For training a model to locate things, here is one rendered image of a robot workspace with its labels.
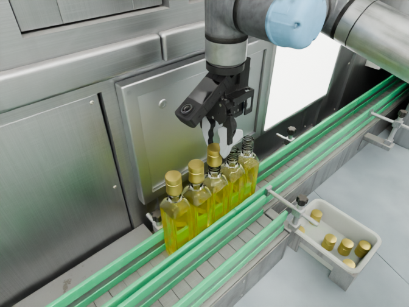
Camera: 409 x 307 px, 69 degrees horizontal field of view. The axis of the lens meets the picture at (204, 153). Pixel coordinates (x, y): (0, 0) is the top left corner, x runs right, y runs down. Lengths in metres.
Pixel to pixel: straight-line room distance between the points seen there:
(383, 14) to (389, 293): 0.77
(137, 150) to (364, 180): 0.95
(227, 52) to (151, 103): 0.22
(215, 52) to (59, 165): 0.38
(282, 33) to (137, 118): 0.35
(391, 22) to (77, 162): 0.60
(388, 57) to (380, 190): 0.87
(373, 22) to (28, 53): 0.52
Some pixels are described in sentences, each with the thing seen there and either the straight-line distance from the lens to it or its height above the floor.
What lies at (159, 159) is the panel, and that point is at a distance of 0.75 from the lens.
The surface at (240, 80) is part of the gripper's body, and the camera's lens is 0.59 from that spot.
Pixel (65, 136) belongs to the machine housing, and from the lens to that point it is 0.64.
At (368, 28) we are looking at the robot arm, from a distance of 0.52.
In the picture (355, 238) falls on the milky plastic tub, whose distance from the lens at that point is 1.07.
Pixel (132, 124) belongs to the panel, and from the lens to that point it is 0.64.
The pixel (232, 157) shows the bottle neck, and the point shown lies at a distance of 0.70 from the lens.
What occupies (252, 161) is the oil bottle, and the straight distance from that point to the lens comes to 0.77.
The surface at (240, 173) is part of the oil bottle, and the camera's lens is 0.74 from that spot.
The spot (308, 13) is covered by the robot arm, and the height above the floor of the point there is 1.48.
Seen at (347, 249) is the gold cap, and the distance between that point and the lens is 1.01.
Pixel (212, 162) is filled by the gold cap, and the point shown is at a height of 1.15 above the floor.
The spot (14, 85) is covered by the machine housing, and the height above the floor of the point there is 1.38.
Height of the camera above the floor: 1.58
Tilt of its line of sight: 39 degrees down
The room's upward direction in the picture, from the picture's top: straight up
